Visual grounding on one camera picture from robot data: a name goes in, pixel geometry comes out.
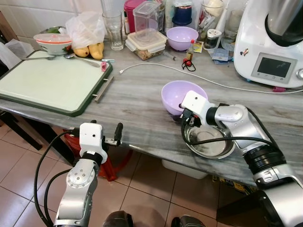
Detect tall clear plastic container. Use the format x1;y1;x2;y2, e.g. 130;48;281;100
133;1;160;34

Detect flat clear lidded food container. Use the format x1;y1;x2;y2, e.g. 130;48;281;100
125;29;168;61

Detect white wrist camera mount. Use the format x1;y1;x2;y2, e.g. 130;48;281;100
180;90;209;120
79;122;106;159

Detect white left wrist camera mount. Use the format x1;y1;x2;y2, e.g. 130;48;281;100
79;122;106;159

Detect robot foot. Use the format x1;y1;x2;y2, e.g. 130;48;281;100
171;215;207;227
103;211;134;227

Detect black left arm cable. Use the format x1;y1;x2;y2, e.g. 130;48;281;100
34;131;81;227

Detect metal tray handle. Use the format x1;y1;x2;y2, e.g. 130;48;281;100
93;76;115;103

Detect small purple bowl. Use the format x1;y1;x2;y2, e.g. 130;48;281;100
166;26;200;52

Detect red plastic stool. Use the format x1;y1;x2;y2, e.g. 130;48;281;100
62;132;134;182

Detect yellow mango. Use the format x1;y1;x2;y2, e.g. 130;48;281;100
89;42;105;61
73;45;91;58

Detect white kitchen cooking machine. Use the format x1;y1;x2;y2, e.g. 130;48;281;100
233;0;303;89

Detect metal spoon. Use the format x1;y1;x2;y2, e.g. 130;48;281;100
63;52;103;68

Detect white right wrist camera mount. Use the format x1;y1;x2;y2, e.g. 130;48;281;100
180;90;209;120

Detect white tray with green rim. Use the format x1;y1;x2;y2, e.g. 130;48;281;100
0;49;114;117

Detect large light purple bowl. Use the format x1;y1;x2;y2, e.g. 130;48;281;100
161;80;209;118

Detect thin metal cutlery piece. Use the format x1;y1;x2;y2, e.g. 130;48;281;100
21;55;58;61

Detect thin white plastic bag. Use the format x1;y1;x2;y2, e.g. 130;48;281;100
0;39;34;70

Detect small glass shaker jar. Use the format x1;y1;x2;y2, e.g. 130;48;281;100
204;28;223;51

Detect white lidded bowl red rim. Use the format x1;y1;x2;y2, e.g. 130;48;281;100
33;32;73;56

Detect large glass jar with utensils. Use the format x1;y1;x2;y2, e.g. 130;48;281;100
198;0;226;32

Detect blue paper packets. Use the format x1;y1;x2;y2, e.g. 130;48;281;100
210;47;233;62

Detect dark blue jar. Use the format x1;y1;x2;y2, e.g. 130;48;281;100
171;4;194;28

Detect white box under table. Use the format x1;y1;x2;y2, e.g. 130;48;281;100
161;159;209;180

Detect small black and red cord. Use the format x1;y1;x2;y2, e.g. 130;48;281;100
182;59;196;72

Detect white charging cable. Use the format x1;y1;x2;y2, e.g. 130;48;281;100
119;62;303;95

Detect stainless steel bowl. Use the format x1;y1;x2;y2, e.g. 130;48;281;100
183;124;236;160

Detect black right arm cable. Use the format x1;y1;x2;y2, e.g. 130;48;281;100
181;120;267;148

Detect small red-capped sauce bottle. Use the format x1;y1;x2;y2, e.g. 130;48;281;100
186;39;196;62

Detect pink plastic container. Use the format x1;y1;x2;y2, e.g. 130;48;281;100
124;0;148;34

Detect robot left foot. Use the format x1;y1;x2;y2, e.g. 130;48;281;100
103;211;134;227

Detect clear drinking glass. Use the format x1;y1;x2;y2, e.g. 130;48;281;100
102;11;125;52

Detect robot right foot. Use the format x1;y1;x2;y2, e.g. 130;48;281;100
171;215;207;227

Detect crumpled clear plastic bag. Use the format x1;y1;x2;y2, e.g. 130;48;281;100
65;11;107;50

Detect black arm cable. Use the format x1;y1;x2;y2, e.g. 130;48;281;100
34;131;81;227
181;120;267;148

